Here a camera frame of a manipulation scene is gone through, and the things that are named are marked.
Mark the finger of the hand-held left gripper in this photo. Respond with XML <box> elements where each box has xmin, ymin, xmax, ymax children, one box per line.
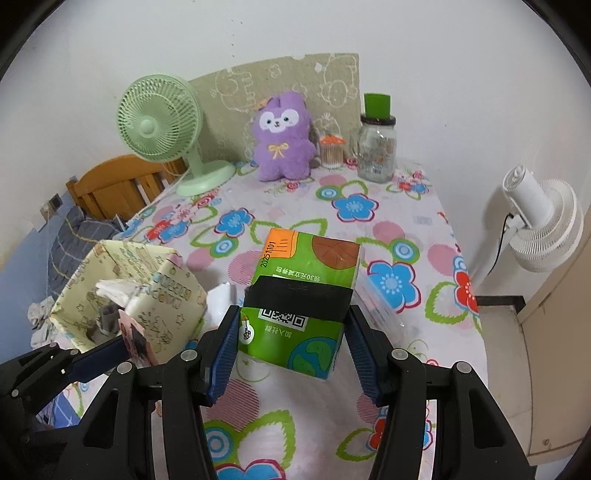
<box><xmin>15</xmin><ymin>344</ymin><xmax>87</xmax><ymax>376</ymax></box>
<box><xmin>11</xmin><ymin>336</ymin><xmax>130</xmax><ymax>403</ymax></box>

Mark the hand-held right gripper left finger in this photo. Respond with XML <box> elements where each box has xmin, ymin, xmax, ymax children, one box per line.
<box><xmin>48</xmin><ymin>305</ymin><xmax>242</xmax><ymax>480</ymax></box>

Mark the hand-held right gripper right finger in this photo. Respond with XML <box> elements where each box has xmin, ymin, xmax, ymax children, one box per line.
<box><xmin>345</xmin><ymin>305</ymin><xmax>539</xmax><ymax>480</ymax></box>

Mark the pink packet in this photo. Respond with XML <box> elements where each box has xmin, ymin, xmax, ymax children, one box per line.
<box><xmin>117</xmin><ymin>308</ymin><xmax>158</xmax><ymax>367</ymax></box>

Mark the clear zip bag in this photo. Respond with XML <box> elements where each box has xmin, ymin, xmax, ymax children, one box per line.
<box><xmin>358</xmin><ymin>272</ymin><xmax>416</xmax><ymax>333</ymax></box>

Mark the yellow patterned box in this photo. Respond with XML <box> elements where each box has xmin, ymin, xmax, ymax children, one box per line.
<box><xmin>50</xmin><ymin>240</ymin><xmax>207</xmax><ymax>365</ymax></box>

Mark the green tissue pack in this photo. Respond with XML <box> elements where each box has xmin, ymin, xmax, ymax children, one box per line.
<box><xmin>235</xmin><ymin>227</ymin><xmax>361</xmax><ymax>380</ymax></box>

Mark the white crumpled cloth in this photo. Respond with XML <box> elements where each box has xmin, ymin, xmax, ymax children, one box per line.
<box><xmin>28</xmin><ymin>298</ymin><xmax>61</xmax><ymax>347</ymax></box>

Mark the white crumpled wrapper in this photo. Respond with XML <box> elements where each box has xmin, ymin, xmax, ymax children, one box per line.
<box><xmin>205</xmin><ymin>282</ymin><xmax>243</xmax><ymax>330</ymax></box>

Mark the plaid grey pillow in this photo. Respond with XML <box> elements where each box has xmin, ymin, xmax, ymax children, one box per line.
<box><xmin>46</xmin><ymin>205</ymin><xmax>134</xmax><ymax>296</ymax></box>

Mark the wooden bed headboard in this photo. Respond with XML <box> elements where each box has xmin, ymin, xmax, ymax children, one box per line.
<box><xmin>66</xmin><ymin>155</ymin><xmax>185</xmax><ymax>222</ymax></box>

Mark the beige wooden door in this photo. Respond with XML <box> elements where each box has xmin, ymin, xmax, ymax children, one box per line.
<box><xmin>517</xmin><ymin>249</ymin><xmax>591</xmax><ymax>467</ymax></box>

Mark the small orange-lid jar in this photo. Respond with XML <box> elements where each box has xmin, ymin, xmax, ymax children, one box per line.
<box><xmin>318</xmin><ymin>133</ymin><xmax>346</xmax><ymax>169</ymax></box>

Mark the glass jar green lid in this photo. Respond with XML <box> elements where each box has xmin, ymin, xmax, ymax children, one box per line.
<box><xmin>349</xmin><ymin>93</ymin><xmax>398</xmax><ymax>184</ymax></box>

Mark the purple plush toy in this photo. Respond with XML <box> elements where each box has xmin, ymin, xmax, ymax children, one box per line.
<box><xmin>252</xmin><ymin>91</ymin><xmax>317</xmax><ymax>182</ymax></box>

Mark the white standing fan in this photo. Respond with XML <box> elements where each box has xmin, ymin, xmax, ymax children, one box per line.
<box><xmin>502</xmin><ymin>167</ymin><xmax>585</xmax><ymax>273</ymax></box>

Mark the green desk fan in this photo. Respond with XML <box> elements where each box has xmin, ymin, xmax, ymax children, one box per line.
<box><xmin>116</xmin><ymin>74</ymin><xmax>237</xmax><ymax>197</ymax></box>

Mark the green patterned board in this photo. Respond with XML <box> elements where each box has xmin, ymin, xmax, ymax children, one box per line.
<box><xmin>187</xmin><ymin>52</ymin><xmax>361</xmax><ymax>162</ymax></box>

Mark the black fan cable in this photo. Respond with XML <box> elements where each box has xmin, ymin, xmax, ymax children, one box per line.
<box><xmin>480</xmin><ymin>212</ymin><xmax>515</xmax><ymax>282</ymax></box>

